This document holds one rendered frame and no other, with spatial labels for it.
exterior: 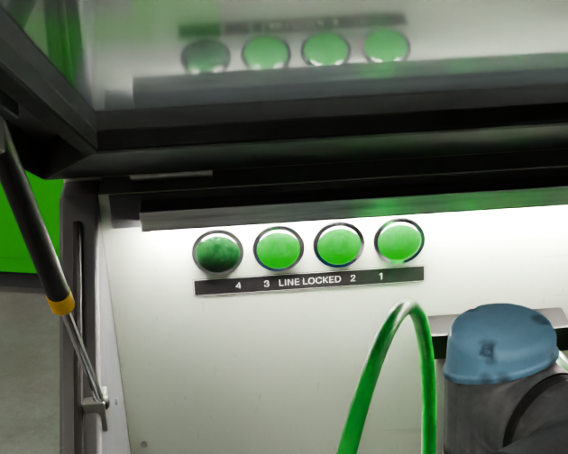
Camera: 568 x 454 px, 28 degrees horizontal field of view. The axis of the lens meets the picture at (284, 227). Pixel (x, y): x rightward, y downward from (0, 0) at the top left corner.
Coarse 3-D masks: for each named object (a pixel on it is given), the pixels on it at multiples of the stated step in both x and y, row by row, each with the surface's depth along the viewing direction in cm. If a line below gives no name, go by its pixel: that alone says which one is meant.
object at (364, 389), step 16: (400, 304) 92; (416, 304) 96; (384, 320) 90; (400, 320) 90; (416, 320) 100; (384, 336) 87; (368, 352) 86; (384, 352) 86; (432, 352) 106; (368, 368) 85; (432, 368) 107; (368, 384) 84; (432, 384) 109; (352, 400) 83; (368, 400) 83; (432, 400) 110; (352, 416) 82; (432, 416) 111; (352, 432) 81; (432, 432) 112; (352, 448) 81; (432, 448) 113
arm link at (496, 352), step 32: (480, 320) 78; (512, 320) 77; (544, 320) 78; (448, 352) 78; (480, 352) 75; (512, 352) 74; (544, 352) 75; (448, 384) 78; (480, 384) 75; (512, 384) 75; (448, 416) 79; (480, 416) 76; (448, 448) 81; (480, 448) 78
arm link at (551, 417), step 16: (544, 384) 74; (560, 384) 74; (528, 400) 74; (544, 400) 73; (560, 400) 72; (512, 416) 74; (528, 416) 73; (544, 416) 72; (560, 416) 72; (512, 432) 74; (528, 432) 72; (544, 432) 70; (560, 432) 69; (512, 448) 69; (528, 448) 68; (544, 448) 68; (560, 448) 68
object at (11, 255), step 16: (32, 176) 361; (0, 192) 366; (48, 192) 362; (0, 208) 368; (48, 208) 365; (0, 224) 371; (16, 224) 370; (48, 224) 368; (0, 240) 374; (16, 240) 373; (0, 256) 377; (16, 256) 376; (0, 272) 386; (16, 272) 384; (32, 272) 378
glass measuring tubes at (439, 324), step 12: (540, 312) 116; (552, 312) 116; (432, 324) 115; (444, 324) 115; (552, 324) 114; (564, 324) 114; (432, 336) 113; (444, 336) 113; (564, 336) 114; (444, 348) 114; (564, 348) 115; (444, 360) 115
